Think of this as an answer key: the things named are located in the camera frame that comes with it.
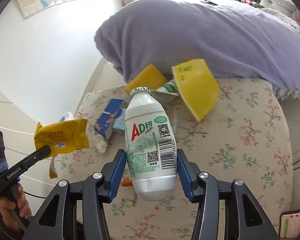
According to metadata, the white plastic drink bottle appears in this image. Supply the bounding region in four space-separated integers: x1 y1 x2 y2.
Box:
125 87 178 201

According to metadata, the person's left forearm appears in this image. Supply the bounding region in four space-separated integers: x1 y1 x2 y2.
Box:
0 210 25 240

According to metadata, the white crumpled tissue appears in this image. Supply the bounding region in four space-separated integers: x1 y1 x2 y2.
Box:
91 134 108 154

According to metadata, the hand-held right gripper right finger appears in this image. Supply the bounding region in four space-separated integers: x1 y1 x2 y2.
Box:
176 149 280 240

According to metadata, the yellow paper box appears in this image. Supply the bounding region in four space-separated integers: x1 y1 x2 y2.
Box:
171 59 220 121

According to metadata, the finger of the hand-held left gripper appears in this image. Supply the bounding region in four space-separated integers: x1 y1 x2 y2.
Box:
0 145 52 193

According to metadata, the yellow green scrub sponge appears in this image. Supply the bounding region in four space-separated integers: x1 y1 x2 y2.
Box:
124 64 168 94

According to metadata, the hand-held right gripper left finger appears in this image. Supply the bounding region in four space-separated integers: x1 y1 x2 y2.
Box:
21 149 127 240

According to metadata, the yellow snack wrapper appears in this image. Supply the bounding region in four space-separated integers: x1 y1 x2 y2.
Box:
34 119 90 179

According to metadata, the blue paper carton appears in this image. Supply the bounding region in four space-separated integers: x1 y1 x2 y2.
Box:
94 98 127 140

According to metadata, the person's left hand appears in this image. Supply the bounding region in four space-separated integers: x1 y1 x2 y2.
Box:
0 183 32 228

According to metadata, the purple blanket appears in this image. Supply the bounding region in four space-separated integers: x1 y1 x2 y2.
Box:
94 0 300 92

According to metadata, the black cable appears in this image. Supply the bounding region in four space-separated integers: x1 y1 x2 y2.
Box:
24 192 48 199

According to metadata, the grey cloth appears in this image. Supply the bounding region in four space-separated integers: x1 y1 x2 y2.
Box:
260 0 300 15

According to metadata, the green white paper carton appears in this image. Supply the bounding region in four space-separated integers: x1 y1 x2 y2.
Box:
151 78 180 101

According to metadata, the light blue packet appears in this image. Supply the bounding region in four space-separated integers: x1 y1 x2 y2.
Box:
112 116 127 133

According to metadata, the pink booklet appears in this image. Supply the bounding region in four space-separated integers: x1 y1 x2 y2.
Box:
279 207 300 239

